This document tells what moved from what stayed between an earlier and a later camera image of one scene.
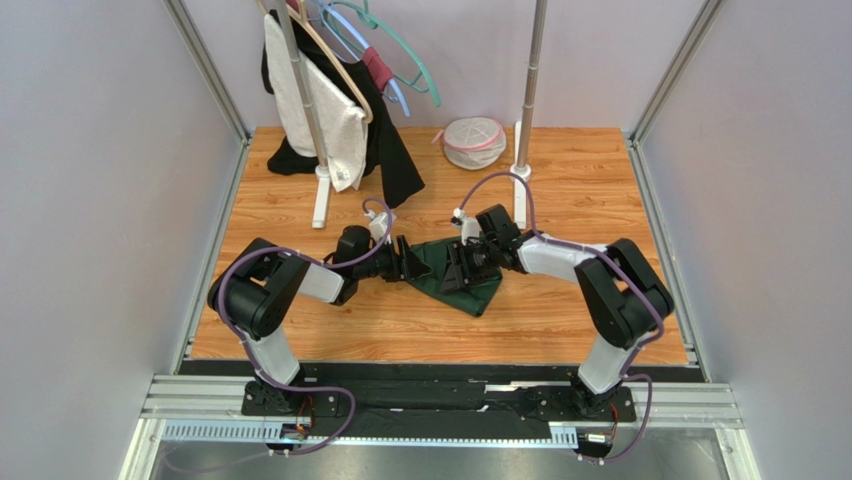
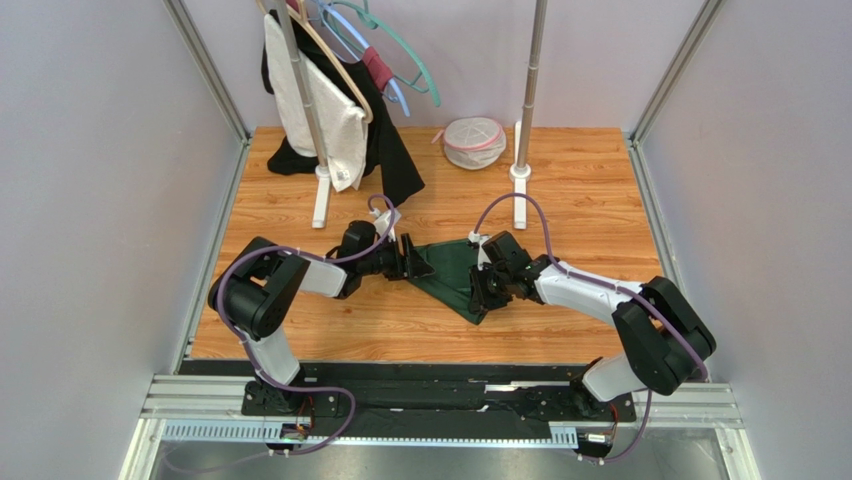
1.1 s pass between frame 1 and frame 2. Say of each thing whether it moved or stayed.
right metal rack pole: stayed
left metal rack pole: stayed
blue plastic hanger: stayed
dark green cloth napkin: moved
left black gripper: stayed
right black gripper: moved
